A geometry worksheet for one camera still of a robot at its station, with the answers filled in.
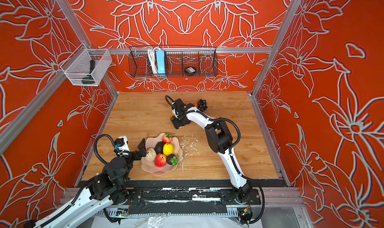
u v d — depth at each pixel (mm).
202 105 1064
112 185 559
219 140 592
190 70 953
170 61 1007
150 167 808
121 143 608
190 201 727
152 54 876
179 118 759
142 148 686
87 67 917
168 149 832
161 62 898
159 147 841
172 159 775
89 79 790
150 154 785
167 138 853
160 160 777
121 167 539
